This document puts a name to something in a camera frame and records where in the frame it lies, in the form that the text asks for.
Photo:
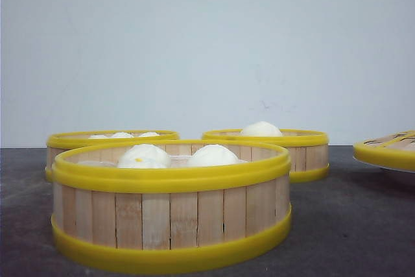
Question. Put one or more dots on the white steamed bun right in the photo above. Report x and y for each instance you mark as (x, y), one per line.
(212, 155)

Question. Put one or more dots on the white plate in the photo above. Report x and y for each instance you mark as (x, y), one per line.
(399, 173)

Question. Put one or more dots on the small white bun right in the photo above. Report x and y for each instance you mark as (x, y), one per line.
(148, 134)

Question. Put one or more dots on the yellow rimmed steamer lid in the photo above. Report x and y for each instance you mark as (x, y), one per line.
(394, 151)

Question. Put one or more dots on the small white bun left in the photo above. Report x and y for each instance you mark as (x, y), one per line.
(98, 136)

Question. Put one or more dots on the front bamboo steamer drawer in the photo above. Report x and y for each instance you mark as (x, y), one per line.
(178, 219)

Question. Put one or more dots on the large white steamed bun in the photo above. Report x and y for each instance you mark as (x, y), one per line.
(261, 129)

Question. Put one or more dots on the white bun with yellow dot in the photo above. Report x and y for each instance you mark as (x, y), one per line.
(144, 156)

